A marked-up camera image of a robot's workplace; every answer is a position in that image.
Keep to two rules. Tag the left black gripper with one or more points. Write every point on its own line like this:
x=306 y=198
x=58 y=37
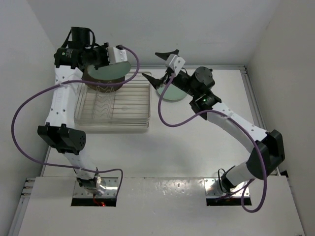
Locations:
x=104 y=48

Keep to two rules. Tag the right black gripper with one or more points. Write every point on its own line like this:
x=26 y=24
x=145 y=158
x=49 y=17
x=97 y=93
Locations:
x=156 y=82

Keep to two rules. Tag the green flower plate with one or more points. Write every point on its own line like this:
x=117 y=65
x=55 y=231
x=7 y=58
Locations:
x=173 y=94
x=110 y=72

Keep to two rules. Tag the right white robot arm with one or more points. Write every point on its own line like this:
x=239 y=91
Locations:
x=266 y=148

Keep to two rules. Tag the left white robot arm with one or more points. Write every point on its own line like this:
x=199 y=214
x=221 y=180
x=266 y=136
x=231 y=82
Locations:
x=59 y=130

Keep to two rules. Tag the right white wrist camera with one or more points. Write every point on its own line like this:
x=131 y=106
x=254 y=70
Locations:
x=174 y=64

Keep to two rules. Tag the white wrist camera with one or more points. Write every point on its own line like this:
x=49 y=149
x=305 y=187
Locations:
x=174 y=64
x=116 y=55

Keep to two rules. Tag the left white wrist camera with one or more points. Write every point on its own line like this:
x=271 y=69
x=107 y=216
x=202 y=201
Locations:
x=116 y=55

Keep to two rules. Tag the wire dish rack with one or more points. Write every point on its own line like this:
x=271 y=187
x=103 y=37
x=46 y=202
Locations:
x=103 y=111

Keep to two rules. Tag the aluminium frame rail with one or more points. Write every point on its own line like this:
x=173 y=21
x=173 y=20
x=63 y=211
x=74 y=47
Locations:
x=253 y=102

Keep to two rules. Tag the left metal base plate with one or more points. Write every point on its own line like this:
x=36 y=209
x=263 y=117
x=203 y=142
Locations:
x=108 y=189

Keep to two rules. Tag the metal base plate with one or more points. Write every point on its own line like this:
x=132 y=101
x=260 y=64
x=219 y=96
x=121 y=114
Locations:
x=108 y=189
x=213 y=191

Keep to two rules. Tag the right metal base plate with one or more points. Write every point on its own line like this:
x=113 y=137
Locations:
x=213 y=191

